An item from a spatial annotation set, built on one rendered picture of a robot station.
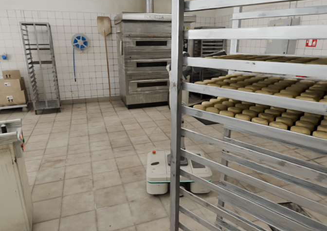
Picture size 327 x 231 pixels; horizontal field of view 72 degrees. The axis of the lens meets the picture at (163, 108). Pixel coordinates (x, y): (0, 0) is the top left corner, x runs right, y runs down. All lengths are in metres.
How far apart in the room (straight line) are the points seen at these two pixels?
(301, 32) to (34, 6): 5.60
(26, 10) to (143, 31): 2.54
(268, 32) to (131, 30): 4.35
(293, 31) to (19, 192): 1.85
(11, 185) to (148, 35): 3.88
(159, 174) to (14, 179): 1.18
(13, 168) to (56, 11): 4.45
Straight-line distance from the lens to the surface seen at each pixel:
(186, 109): 0.84
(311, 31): 0.66
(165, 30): 5.12
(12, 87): 5.68
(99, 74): 5.89
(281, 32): 0.68
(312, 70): 0.66
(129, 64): 4.90
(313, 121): 0.85
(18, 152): 1.88
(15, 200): 2.00
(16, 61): 5.99
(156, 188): 2.31
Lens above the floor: 1.48
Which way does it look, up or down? 17 degrees down
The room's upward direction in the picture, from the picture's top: straight up
